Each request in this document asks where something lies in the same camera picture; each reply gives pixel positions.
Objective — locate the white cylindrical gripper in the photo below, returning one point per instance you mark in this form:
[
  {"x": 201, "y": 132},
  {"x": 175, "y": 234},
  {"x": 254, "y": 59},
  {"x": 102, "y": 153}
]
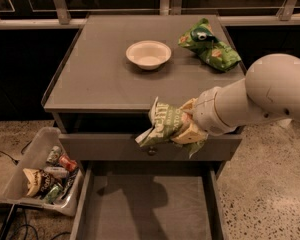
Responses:
[{"x": 206, "y": 112}]

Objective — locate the green jalapeno chip bag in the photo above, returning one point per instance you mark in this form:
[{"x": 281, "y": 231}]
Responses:
[{"x": 166, "y": 120}]

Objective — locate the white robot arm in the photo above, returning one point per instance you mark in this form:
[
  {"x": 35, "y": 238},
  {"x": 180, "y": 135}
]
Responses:
[{"x": 270, "y": 91}]

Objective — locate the round metal drawer knob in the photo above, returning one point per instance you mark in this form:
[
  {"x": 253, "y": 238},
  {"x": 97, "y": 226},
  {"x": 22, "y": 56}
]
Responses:
[{"x": 152, "y": 151}]

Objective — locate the green chip bag on counter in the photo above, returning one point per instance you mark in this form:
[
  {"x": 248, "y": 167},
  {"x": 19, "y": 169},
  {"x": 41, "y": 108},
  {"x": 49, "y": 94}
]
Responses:
[{"x": 201, "y": 40}]

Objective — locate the grey drawer cabinet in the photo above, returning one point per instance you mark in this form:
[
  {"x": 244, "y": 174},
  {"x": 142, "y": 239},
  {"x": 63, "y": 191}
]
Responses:
[{"x": 97, "y": 90}]

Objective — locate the grey open middle drawer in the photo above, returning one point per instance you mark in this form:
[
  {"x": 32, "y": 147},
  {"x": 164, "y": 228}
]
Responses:
[{"x": 149, "y": 201}]

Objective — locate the grey top drawer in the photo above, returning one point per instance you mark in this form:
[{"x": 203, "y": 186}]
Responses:
[{"x": 123, "y": 147}]

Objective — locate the dark blue snack bag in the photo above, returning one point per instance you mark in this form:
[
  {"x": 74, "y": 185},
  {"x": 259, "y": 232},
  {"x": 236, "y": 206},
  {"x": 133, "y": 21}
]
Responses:
[{"x": 69, "y": 183}]

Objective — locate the brown snack bag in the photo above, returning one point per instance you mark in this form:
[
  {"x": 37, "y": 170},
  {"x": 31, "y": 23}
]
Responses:
[{"x": 39, "y": 182}]

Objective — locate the white paper bowl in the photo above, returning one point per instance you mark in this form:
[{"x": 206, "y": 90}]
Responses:
[{"x": 148, "y": 55}]

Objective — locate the red orange soda can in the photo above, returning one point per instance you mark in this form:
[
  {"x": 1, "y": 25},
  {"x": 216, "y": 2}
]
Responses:
[{"x": 67, "y": 163}]

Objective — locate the green soda can upper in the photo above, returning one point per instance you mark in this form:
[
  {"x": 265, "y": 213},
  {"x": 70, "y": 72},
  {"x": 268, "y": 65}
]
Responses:
[{"x": 53, "y": 156}]

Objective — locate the green soda can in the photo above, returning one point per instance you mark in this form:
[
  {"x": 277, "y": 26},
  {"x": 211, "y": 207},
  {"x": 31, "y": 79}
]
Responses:
[
  {"x": 53, "y": 156},
  {"x": 53, "y": 194}
]

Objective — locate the silver white can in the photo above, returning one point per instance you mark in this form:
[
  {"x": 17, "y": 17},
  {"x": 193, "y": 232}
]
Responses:
[{"x": 57, "y": 172}]

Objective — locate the green soda can lower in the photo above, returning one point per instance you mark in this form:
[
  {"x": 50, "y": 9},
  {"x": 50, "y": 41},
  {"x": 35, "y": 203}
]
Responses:
[{"x": 53, "y": 194}]

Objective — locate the metal window railing frame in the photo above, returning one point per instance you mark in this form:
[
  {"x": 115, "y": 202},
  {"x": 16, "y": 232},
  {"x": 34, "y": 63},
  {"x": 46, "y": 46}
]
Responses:
[{"x": 73, "y": 13}]

